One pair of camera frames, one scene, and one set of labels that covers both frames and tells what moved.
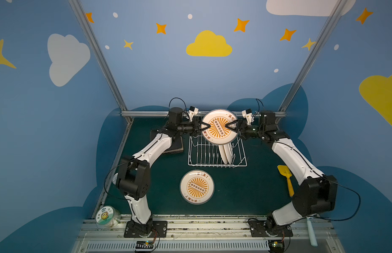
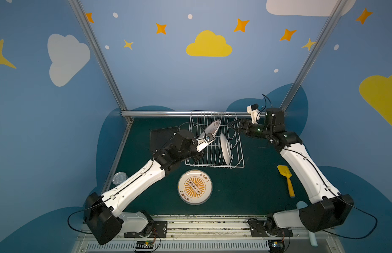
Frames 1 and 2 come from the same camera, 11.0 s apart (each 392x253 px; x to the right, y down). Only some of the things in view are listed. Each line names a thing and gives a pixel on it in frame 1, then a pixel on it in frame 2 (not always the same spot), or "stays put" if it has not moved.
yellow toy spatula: [285, 171] stays put
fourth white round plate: [228, 154] stays put
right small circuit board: [276, 245] stays put
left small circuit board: [144, 244] stays put
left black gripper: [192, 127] to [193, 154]
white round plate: [223, 153] to [212, 128]
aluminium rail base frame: [206, 234] stays put
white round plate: [218, 133] to [195, 187]
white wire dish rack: [203, 153] stays put
